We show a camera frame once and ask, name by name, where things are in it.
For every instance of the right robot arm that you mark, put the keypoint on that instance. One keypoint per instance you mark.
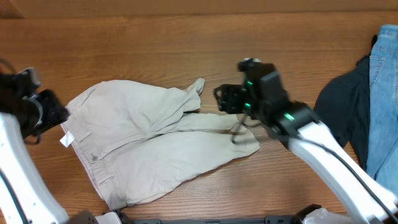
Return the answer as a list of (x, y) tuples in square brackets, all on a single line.
[(262, 97)]

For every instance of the blue denim jeans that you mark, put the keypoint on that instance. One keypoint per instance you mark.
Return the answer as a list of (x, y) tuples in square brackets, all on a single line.
[(382, 148)]

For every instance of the dark navy shirt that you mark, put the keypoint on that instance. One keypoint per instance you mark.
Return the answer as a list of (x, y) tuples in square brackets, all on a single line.
[(351, 107)]

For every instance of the beige shorts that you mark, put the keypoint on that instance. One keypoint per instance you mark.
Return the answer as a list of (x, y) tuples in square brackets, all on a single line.
[(139, 142)]

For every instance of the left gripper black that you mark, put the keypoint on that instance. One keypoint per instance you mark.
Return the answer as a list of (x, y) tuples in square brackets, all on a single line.
[(59, 114)]

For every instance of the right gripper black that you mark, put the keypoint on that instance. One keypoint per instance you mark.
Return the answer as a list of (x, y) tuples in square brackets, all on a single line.
[(230, 98)]

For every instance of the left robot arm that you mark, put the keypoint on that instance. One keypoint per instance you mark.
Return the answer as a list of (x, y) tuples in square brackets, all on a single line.
[(24, 196)]

